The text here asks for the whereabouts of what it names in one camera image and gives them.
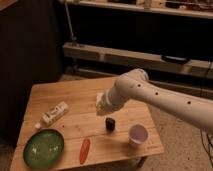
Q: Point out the metal pole stand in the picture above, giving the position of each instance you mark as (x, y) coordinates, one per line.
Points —
(72, 36)

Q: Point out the white paper cup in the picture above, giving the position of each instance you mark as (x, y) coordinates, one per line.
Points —
(137, 134)

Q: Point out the orange carrot toy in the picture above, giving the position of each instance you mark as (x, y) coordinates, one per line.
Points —
(84, 150)

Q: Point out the white rectangular box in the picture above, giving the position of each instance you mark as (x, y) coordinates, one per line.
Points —
(98, 97)

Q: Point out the black handle on shelf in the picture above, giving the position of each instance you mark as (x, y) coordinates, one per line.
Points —
(176, 60)

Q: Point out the green glass plate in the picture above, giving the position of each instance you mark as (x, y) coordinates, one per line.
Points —
(43, 149)

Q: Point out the wooden table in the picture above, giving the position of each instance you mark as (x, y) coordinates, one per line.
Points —
(82, 122)

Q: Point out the white tube bottle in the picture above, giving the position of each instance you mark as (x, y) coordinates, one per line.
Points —
(51, 116)

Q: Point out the black eraser block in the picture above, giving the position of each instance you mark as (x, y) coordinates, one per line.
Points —
(110, 124)

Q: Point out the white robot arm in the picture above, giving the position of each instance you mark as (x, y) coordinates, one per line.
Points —
(135, 85)

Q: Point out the wooden shelf bench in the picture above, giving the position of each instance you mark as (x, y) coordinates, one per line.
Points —
(136, 59)

